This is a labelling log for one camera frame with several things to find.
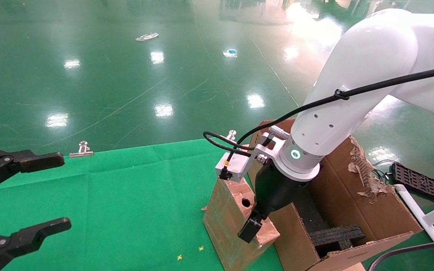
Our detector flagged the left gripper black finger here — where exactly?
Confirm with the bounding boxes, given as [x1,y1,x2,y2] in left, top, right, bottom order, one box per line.
[0,148,65,197]
[0,217,72,271]

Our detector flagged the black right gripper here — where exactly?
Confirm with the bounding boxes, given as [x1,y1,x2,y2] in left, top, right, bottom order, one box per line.
[237,163,310,244]

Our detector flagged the small taped cardboard box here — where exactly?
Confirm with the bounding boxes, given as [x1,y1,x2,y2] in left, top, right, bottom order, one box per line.
[202,176,281,271]

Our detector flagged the large open cardboard carton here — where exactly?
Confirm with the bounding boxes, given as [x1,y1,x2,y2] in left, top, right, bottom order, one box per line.
[248,118,423,271]

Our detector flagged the green table cloth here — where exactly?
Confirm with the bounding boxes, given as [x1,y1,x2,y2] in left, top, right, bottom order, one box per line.
[0,139,284,271]

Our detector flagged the black foam insert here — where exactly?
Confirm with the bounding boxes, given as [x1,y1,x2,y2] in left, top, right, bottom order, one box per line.
[294,187,367,259]

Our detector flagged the black grid tray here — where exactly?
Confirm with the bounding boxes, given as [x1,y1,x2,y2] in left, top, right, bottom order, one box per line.
[390,161,434,204]

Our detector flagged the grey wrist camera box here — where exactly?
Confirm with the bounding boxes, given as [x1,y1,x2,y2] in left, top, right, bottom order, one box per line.
[215,151,257,183]

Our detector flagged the silver camera mount bracket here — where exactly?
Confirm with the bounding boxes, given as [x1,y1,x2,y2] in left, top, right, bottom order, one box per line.
[253,125,291,163]

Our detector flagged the thin black floor wires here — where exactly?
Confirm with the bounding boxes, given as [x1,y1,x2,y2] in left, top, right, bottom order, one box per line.
[371,159,396,185]

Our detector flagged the dark grey smooth cable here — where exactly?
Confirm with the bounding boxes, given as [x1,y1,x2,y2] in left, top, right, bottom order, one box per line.
[368,238,434,271]

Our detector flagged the white pipe frame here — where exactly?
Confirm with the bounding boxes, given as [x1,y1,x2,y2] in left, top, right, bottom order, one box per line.
[393,183,434,265]

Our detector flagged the black braided cable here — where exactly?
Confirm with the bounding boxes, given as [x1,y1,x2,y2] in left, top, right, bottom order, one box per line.
[203,64,434,180]

